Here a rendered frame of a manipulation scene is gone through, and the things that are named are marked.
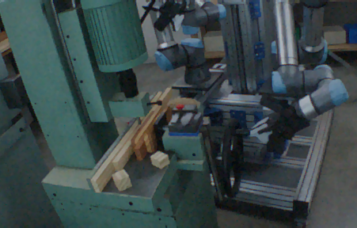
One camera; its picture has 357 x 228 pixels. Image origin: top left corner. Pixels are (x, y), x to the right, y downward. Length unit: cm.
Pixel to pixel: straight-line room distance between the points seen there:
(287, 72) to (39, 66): 85
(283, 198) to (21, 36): 150
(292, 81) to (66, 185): 91
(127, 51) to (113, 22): 11
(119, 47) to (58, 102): 34
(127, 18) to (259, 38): 94
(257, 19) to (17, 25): 117
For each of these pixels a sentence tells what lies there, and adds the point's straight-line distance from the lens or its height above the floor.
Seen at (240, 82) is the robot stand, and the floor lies 78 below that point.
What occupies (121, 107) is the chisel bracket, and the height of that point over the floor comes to 104.
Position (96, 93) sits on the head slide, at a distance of 119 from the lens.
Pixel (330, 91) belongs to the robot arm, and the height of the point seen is 108.
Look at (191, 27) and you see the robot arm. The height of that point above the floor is 120.
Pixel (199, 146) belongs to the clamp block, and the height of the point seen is 93.
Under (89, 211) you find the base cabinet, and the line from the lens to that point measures 139.
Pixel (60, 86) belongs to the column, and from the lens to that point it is 121.
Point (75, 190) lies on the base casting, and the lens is 133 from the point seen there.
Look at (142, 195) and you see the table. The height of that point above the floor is 90.
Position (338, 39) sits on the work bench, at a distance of 407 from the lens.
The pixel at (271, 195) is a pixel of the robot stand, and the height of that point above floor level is 23.
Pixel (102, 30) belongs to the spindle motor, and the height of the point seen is 134.
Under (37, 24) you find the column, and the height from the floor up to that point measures 141.
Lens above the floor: 155
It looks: 28 degrees down
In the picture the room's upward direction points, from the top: 12 degrees counter-clockwise
